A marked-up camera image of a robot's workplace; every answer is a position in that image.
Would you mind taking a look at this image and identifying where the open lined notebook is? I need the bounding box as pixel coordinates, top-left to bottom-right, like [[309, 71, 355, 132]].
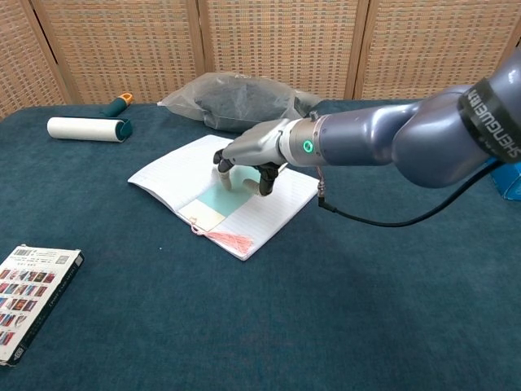
[[127, 134, 321, 261]]

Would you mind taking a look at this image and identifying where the white teal lint roller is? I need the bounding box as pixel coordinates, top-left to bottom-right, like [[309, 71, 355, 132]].
[[46, 92, 134, 144]]

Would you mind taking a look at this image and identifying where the teal table mat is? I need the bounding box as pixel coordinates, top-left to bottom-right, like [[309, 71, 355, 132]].
[[0, 97, 521, 391]]

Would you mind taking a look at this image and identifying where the woven wooden folding screen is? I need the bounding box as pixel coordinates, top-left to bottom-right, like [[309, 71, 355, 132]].
[[0, 0, 521, 121]]

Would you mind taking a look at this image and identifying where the teal cream bookmark pink tassel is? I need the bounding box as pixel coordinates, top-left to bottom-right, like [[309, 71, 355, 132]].
[[178, 165, 261, 253]]

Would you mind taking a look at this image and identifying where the blue cookie box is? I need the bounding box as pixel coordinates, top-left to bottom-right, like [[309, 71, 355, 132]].
[[490, 160, 521, 200]]

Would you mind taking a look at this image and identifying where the clear bag with dark contents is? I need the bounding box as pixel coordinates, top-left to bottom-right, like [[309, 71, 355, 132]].
[[157, 72, 322, 134]]

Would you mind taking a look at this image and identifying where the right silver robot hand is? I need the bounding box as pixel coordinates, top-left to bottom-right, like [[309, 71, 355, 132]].
[[212, 118, 291, 197]]

